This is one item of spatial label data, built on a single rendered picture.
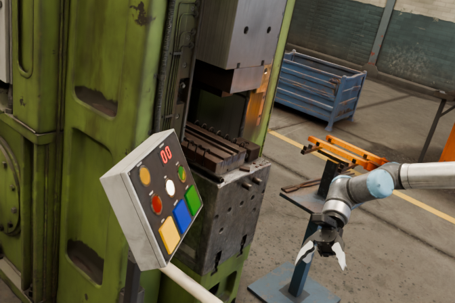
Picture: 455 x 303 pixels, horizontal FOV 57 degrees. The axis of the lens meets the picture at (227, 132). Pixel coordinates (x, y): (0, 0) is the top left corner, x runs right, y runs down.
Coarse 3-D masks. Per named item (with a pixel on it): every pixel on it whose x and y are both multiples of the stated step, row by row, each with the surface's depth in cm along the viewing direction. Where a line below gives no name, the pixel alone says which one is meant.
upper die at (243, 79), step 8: (200, 64) 161; (208, 64) 159; (200, 72) 162; (208, 72) 160; (216, 72) 157; (224, 72) 155; (232, 72) 152; (240, 72) 156; (248, 72) 160; (256, 72) 164; (200, 80) 163; (208, 80) 160; (216, 80) 158; (224, 80) 156; (232, 80) 153; (240, 80) 158; (248, 80) 162; (256, 80) 166; (216, 88) 159; (224, 88) 156; (232, 88) 155; (240, 88) 159; (248, 88) 164; (256, 88) 168
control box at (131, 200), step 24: (144, 144) 125; (168, 144) 126; (120, 168) 107; (168, 168) 123; (120, 192) 105; (144, 192) 108; (120, 216) 107; (144, 216) 105; (168, 216) 116; (192, 216) 130; (144, 240) 108; (144, 264) 110
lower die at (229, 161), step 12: (192, 132) 186; (204, 132) 190; (204, 144) 178; (216, 144) 178; (228, 144) 182; (192, 156) 173; (204, 156) 170; (216, 156) 171; (228, 156) 171; (240, 156) 179; (216, 168) 167; (228, 168) 175
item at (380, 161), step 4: (328, 136) 226; (332, 136) 227; (332, 140) 224; (336, 140) 223; (340, 140) 223; (340, 144) 222; (344, 144) 220; (348, 144) 220; (348, 148) 219; (352, 148) 217; (356, 148) 216; (356, 152) 216; (360, 152) 214; (364, 152) 213; (368, 152) 214; (368, 156) 212; (372, 156) 210; (376, 156) 211; (372, 160) 210; (376, 160) 209; (380, 160) 207; (384, 160) 207; (388, 160) 208; (380, 164) 207
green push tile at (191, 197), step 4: (192, 188) 133; (188, 192) 130; (192, 192) 133; (184, 196) 128; (188, 196) 129; (192, 196) 132; (196, 196) 135; (188, 200) 129; (192, 200) 131; (196, 200) 134; (188, 204) 129; (192, 204) 130; (196, 204) 133; (200, 204) 136; (192, 208) 130; (196, 208) 132; (192, 212) 129
